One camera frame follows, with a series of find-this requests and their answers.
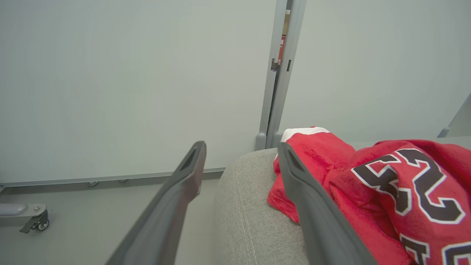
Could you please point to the grey partition bottom rail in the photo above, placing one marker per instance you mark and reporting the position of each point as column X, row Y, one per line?
column 110, row 179

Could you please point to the black caster wheel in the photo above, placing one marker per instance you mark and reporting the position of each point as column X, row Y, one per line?
column 38, row 223

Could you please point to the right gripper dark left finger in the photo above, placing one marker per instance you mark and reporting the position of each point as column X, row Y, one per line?
column 165, row 213

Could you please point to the grey fabric sofa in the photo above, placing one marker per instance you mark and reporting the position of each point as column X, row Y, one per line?
column 250, row 213

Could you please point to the grey partition post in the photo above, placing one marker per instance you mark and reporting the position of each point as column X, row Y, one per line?
column 458, row 119
column 270, row 84
column 289, row 73

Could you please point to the grey partition foot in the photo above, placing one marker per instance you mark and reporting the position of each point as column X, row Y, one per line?
column 16, row 212

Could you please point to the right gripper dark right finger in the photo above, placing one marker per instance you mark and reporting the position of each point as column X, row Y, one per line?
column 320, row 221

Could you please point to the red printed object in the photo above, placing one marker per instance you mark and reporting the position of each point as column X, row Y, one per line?
column 281, row 49

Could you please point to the red basketball jersey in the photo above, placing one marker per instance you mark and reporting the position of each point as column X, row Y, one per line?
column 386, row 191

